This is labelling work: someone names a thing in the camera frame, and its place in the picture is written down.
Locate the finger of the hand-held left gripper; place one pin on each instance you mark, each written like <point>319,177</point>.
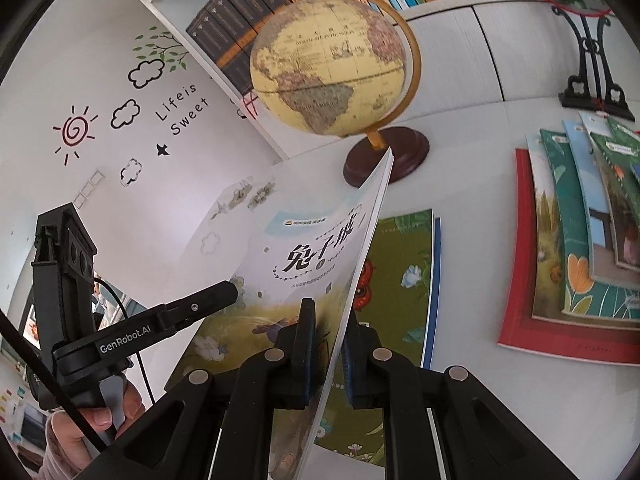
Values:
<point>210,300</point>

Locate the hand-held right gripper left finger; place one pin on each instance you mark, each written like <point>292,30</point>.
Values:
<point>306,350</point>

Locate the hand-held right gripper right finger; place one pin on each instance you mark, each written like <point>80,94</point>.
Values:
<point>356,385</point>

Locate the white book with butterflies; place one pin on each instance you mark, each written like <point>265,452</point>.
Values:
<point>310,260</point>

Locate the olive green book with flowers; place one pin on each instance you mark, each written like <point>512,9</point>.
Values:
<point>400,270</point>

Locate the blue storybook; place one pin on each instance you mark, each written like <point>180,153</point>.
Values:
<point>434,285</point>

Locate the red storybook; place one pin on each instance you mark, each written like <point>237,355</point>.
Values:
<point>520,260</point>

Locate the white book with brown animal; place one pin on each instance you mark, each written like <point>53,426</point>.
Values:
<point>545,245</point>

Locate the light blue book with pavilion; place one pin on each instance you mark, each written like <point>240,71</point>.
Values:
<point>580,175</point>

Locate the person's left forearm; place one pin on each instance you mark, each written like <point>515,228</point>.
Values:
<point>60,470</point>

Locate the row of dark hardcover books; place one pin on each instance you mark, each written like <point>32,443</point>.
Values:
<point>235,15</point>

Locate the person's left hand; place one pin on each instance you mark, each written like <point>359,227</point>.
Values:
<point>90,417</point>

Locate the antique style desk globe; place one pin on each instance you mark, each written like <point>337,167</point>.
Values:
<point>325,65</point>

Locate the white bookshelf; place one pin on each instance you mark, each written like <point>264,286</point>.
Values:
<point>450,50</point>

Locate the black fan stand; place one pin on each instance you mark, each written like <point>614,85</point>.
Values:
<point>595,95</point>

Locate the white wall switch plate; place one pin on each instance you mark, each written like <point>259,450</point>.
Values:
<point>82,199</point>
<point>96,178</point>

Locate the small cloud wall sticker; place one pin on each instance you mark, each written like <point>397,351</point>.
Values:
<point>131,172</point>

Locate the black bird wall sticker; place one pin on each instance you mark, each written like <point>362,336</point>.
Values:
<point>163,149</point>

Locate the black lettering wall sticker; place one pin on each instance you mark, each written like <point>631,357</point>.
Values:
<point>175,105</point>

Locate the medium cloud wall sticker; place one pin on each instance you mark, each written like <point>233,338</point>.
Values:
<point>125,113</point>

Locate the green tree wall sticker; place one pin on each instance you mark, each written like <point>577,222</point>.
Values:
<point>160,47</point>

